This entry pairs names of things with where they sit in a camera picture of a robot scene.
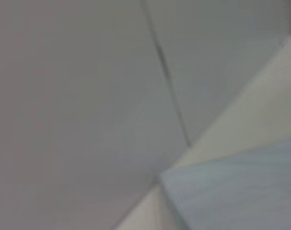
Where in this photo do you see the clear document bag green zip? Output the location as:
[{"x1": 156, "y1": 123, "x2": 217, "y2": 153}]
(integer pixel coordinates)
[{"x1": 159, "y1": 136, "x2": 291, "y2": 230}]

